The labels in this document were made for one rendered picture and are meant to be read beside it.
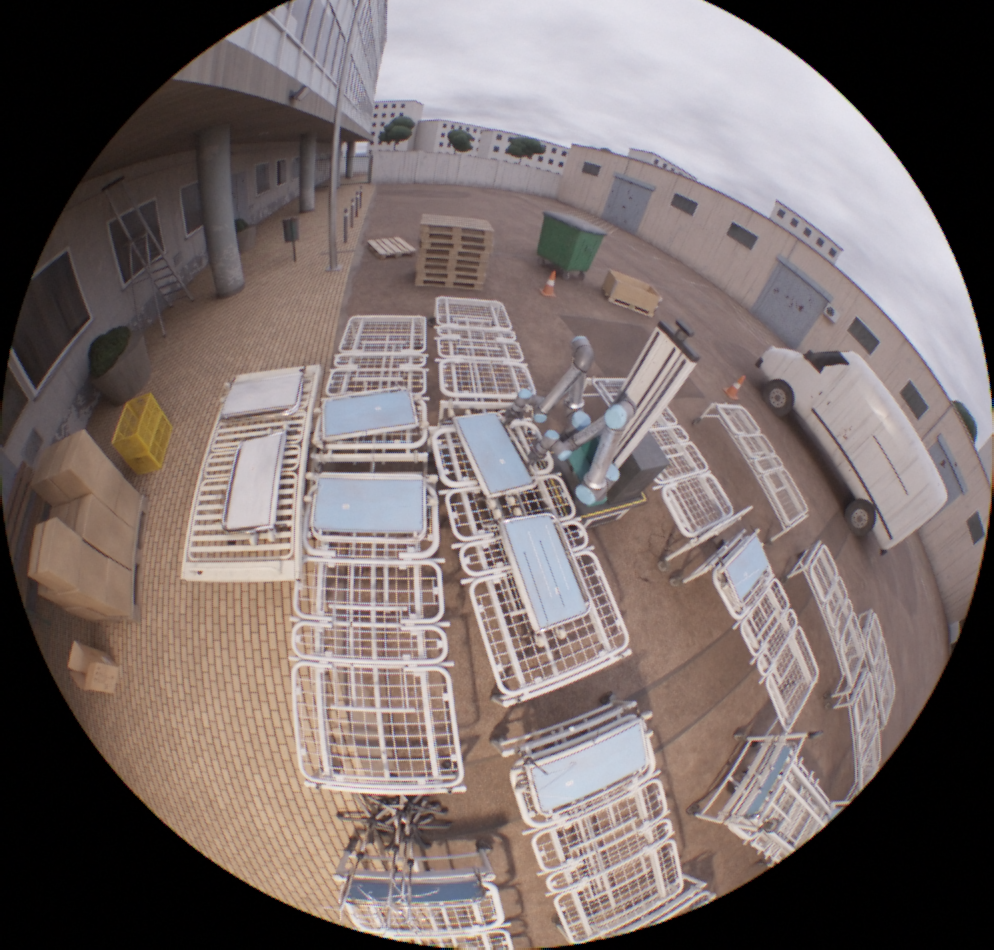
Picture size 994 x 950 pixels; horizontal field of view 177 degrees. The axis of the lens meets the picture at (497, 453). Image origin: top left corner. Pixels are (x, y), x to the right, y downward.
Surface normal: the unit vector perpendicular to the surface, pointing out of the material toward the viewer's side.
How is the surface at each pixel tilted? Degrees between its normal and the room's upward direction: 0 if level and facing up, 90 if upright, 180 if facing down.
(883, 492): 88
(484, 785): 0
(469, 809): 0
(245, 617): 0
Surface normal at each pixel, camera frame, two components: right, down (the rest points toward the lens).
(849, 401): -0.89, 0.18
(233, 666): 0.20, -0.60
